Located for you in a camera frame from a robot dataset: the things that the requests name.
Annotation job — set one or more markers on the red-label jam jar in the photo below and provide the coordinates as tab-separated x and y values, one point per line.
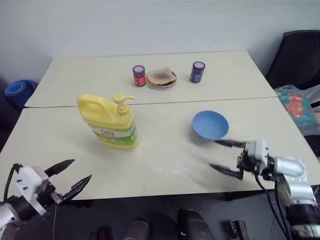
139	78

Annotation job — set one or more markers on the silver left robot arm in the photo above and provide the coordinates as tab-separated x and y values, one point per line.
11	212

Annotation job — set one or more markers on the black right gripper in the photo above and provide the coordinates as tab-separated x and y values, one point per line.
243	161

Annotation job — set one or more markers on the colourful plastic bag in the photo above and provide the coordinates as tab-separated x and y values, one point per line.
297	105

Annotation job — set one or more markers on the black office chair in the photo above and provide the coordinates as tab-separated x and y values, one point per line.
295	60

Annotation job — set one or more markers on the blue-label jam jar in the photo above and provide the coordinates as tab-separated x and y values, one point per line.
197	73

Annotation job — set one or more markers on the yellow pump dispenser bottle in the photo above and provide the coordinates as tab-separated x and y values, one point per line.
110	117

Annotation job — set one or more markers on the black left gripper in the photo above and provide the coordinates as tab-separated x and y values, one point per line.
53	192

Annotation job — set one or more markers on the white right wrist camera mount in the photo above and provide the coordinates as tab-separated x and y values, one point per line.
257	152

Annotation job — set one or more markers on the blue bowl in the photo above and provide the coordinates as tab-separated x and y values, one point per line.
210	125

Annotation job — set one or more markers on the bread slice with spread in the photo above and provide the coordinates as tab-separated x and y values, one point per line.
160	75

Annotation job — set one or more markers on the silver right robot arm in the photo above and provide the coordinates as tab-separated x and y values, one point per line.
292	185

